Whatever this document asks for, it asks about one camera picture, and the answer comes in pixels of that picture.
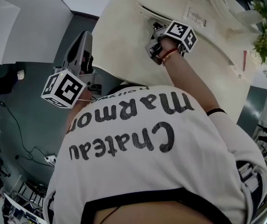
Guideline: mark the white dressing table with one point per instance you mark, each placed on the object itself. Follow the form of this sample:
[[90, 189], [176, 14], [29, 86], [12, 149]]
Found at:
[[124, 43]]

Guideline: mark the round mirror with white frame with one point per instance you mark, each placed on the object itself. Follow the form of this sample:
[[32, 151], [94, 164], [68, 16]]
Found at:
[[235, 3]]

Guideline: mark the red pen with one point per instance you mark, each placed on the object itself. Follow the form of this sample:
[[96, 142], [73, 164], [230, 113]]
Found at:
[[244, 60]]

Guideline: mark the white cabinet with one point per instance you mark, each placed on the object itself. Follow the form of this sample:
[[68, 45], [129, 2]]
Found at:
[[0, 29]]

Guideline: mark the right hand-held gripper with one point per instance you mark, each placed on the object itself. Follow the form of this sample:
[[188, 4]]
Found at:
[[181, 35]]

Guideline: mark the white power strip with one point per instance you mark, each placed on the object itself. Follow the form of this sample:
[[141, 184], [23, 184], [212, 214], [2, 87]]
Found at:
[[50, 160]]

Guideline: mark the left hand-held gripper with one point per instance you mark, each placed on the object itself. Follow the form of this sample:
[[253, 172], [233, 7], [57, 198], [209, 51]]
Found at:
[[64, 87]]

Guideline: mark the person's right hand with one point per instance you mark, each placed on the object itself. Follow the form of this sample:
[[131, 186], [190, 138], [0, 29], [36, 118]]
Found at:
[[167, 45]]

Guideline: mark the small white round object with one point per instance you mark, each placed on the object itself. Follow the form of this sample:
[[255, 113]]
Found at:
[[21, 74]]

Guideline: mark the clear plastic bag with paper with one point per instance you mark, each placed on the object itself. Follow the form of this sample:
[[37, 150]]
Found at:
[[195, 15]]

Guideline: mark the white printed t-shirt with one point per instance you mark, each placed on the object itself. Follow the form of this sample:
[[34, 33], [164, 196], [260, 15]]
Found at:
[[152, 148]]

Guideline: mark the white dressing table drawer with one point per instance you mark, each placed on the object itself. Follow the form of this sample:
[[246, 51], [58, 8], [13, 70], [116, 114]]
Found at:
[[156, 2]]

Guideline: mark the black metal stool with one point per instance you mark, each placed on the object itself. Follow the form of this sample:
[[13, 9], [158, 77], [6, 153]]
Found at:
[[32, 191]]

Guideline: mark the person's right forearm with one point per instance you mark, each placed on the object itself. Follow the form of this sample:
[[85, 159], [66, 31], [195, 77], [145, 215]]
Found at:
[[189, 80]]

